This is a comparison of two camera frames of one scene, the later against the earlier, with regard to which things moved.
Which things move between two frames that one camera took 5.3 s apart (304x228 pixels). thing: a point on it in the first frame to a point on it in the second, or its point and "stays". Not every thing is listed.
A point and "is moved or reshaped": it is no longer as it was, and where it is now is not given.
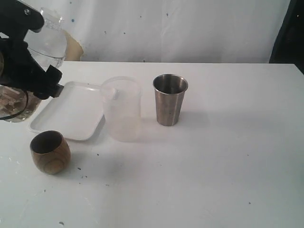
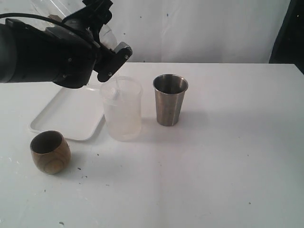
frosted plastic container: x=122 y=97 stays
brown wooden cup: x=50 y=151 stays
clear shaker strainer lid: x=49 y=45 is moved or reshaped
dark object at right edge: x=288 y=46 stays
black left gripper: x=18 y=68 to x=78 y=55
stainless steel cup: x=169 y=90 stays
